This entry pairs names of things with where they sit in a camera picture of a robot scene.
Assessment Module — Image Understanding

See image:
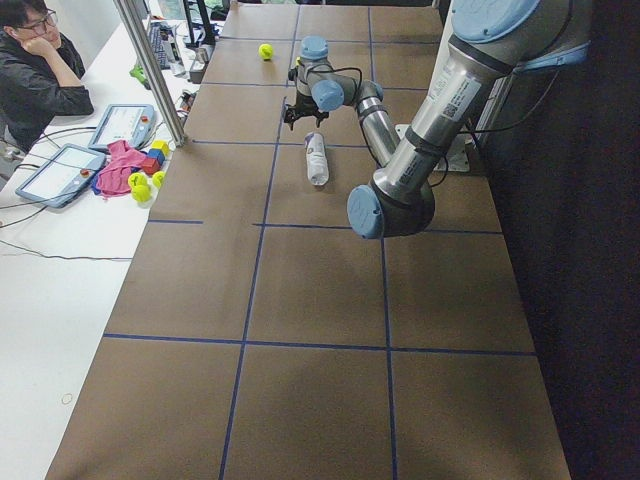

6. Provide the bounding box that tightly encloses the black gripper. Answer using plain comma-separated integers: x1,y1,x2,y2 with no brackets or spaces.
283,66,329,131

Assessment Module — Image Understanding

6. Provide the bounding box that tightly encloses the clear tennis ball can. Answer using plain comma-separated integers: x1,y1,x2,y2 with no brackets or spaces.
305,132,329,186

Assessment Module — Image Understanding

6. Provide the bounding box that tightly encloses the Roland Garros tennis ball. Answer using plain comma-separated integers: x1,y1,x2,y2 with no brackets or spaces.
258,43,274,61

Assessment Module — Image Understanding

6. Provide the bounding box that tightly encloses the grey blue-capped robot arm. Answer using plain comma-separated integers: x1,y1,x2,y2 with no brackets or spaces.
283,1,593,239

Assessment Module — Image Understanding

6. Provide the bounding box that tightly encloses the tennis ball on desk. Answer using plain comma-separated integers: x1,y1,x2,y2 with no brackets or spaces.
131,184,152,203
152,171,165,189
128,172,148,190

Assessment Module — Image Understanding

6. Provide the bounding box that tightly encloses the small metal cup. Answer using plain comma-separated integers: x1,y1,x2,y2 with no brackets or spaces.
194,45,210,64

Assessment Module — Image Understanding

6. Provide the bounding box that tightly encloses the yellow cube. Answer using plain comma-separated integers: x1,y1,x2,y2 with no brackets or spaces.
149,140,170,158

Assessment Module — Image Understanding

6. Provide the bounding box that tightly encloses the clear water bottle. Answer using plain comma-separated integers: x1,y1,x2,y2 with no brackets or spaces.
160,30,186,77

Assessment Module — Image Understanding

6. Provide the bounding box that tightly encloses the blue cube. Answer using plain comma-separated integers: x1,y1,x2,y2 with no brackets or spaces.
147,149,165,165

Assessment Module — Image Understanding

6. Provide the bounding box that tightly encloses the red cube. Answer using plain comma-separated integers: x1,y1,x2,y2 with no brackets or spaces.
140,156,161,176

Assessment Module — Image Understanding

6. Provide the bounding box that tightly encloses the black keyboard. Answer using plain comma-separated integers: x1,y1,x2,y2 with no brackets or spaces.
147,23,169,70

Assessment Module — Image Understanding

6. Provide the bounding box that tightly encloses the far teach pendant tablet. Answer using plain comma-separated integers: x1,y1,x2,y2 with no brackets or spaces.
88,104,156,152

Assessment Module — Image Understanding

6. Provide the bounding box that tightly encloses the teach pendant tablet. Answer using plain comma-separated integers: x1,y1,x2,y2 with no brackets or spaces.
88,104,156,152
15,144,106,208

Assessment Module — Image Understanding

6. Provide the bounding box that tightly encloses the green plastic tool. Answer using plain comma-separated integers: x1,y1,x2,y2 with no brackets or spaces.
129,64,151,90

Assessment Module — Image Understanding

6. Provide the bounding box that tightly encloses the pink cloth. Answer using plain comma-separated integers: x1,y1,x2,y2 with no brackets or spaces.
96,140,146,197

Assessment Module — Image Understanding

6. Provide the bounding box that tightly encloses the near teach pendant tablet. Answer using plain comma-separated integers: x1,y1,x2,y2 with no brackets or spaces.
15,144,106,208

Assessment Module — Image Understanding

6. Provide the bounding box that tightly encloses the person in black jacket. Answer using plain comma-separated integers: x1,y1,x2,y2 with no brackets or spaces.
1,1,94,153

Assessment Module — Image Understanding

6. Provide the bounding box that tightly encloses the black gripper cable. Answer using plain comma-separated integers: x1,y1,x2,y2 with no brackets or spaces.
304,67,364,106

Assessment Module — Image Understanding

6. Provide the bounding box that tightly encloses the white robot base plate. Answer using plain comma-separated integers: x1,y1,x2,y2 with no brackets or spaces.
435,135,471,173

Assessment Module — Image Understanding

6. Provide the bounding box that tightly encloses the aluminium frame post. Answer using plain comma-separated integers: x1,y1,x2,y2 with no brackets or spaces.
114,0,186,147

